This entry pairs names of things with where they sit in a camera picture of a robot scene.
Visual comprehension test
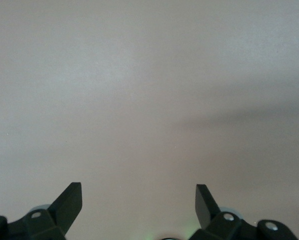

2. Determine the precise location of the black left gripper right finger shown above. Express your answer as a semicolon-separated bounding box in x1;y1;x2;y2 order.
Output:
190;184;258;240

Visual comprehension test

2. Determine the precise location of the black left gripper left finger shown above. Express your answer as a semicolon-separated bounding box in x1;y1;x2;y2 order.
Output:
23;182;84;240

